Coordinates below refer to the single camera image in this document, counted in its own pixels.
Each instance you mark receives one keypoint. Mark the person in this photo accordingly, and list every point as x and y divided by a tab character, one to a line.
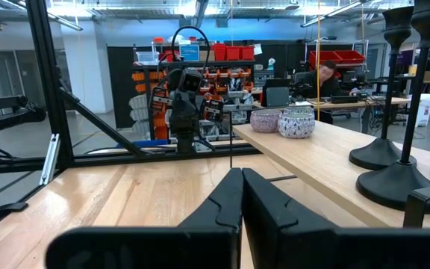
325	80

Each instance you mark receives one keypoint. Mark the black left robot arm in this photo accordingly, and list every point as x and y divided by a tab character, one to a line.
186	143

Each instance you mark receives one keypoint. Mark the white building column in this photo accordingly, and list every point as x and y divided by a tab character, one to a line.
88	67

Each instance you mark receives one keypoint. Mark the black diagonal frame strut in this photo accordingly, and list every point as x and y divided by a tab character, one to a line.
103	123

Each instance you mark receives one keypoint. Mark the dark grey laptop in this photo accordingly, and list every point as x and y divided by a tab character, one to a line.
276	97

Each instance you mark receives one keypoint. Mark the pink patterned candle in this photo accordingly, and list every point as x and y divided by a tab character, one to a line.
265	121

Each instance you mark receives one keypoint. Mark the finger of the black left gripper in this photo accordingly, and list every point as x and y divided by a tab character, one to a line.
160	99
212	109

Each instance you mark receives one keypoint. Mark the grey double door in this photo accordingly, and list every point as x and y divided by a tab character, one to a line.
2	74

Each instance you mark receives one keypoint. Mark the wooden riser shelf black legs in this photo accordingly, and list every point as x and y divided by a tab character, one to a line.
330	160

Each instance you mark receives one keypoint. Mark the large red storage bin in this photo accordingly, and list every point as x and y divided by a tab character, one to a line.
323	59
351	57

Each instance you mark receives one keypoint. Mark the clear plastic box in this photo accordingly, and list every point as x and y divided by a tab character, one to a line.
148	58

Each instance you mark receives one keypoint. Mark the white blue patterned candle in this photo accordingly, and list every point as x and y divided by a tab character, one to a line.
296	127

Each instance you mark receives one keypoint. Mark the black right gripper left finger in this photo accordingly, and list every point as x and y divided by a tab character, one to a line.
218	213

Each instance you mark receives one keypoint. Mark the blue sign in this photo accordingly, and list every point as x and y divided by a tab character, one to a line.
189	53

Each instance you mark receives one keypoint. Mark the red and grey bin rack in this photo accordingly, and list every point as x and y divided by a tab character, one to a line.
142	76

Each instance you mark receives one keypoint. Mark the white trash bin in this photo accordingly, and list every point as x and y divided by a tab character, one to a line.
425	110

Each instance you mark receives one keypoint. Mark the black frame post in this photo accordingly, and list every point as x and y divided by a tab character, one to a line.
47	74

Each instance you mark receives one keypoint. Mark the silver corner bracket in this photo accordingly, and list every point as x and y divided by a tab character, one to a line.
50	160

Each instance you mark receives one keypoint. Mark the blue grey patterned candle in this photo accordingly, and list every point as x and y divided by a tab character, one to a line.
299	110

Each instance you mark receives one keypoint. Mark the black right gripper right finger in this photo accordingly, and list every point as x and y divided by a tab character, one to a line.
274	228

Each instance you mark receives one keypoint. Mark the purple sign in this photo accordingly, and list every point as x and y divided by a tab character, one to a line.
405	61

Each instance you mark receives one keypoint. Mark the black candlestick holder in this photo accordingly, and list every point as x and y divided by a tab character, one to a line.
381	153
401	187

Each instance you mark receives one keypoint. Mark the white paper note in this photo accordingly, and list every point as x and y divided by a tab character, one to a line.
258	49

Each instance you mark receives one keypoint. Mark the black plastic clip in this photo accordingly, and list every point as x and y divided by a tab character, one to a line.
7	210

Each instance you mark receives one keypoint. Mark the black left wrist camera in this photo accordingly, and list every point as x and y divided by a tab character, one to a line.
191	80

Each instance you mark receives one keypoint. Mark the wooden office desk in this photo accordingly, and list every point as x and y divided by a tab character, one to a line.
349	104

